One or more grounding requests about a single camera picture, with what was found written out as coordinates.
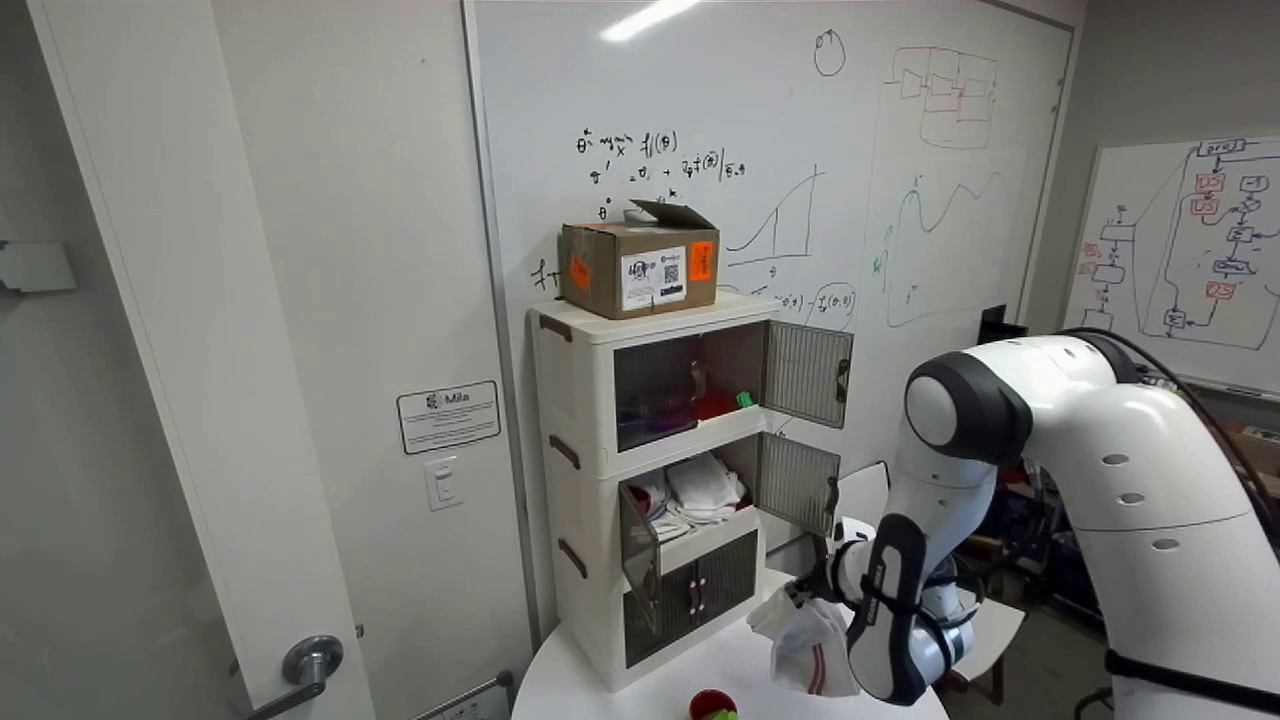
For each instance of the grey door closer bracket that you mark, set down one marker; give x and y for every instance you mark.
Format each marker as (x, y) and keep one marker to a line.
(34, 265)

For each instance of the brown cardboard box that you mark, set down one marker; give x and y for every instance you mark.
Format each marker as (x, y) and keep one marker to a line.
(627, 265)

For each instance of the large wall whiteboard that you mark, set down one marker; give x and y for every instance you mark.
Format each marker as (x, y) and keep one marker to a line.
(801, 106)

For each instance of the small whiteboard with diagrams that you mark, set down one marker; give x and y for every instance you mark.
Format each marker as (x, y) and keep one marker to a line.
(1172, 226)

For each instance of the white light switch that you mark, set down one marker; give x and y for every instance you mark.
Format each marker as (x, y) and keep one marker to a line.
(445, 482)

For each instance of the white room door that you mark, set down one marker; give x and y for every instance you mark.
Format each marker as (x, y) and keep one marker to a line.
(174, 332)

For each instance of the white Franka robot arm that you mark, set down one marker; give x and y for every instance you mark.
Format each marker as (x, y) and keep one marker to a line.
(1132, 455)

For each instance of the small dark object on table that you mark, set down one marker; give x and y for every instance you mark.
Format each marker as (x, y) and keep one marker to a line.
(710, 704)

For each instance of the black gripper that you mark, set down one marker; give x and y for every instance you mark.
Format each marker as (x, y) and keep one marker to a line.
(845, 583)

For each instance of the white wall sign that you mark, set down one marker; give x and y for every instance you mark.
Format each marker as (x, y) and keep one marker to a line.
(449, 419)

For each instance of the small green item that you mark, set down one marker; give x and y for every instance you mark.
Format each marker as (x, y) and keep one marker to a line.
(747, 399)

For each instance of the white three-tier cabinet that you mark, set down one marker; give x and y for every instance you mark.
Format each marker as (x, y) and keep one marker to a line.
(583, 400)

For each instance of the crumpled white towel blue stripes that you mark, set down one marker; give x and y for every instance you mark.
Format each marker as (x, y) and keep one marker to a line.
(707, 485)

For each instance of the dark cluttered shelf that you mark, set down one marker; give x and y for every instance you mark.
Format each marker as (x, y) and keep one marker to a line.
(1041, 534)

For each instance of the red item in cabinet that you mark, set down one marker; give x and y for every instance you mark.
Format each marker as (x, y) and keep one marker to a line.
(703, 390)

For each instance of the smoky cabinet door with latch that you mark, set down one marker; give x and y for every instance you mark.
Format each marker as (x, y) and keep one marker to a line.
(808, 374)

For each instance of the wooden chair with white seat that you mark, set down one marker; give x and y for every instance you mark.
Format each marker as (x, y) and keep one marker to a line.
(993, 624)

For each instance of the closed smoky cabinet door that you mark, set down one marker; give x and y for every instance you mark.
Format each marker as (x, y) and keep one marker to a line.
(694, 602)

